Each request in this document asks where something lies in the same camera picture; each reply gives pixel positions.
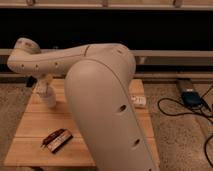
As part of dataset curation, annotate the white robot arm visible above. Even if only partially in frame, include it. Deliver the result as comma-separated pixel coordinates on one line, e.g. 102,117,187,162
7,38,158,171

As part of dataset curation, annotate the white ceramic cup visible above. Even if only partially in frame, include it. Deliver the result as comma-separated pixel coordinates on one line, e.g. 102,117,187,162
39,87,56,108

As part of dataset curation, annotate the wooden table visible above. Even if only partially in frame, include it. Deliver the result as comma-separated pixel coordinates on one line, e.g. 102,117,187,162
3,78,161,168

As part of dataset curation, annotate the brown rectangular box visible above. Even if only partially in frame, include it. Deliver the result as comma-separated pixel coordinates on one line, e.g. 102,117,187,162
47,130,73,154

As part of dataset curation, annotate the white tube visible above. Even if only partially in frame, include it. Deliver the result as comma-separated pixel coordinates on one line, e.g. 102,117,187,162
131,96,146,108

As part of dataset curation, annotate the blue power adapter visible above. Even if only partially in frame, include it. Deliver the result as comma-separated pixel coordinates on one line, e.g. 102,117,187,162
181,92,202,107

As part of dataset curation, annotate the grey rail frame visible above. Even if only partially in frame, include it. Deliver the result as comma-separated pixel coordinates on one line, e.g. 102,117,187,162
0,48,213,67

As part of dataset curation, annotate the black cable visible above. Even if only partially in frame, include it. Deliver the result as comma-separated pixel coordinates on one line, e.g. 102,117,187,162
157,83,213,159

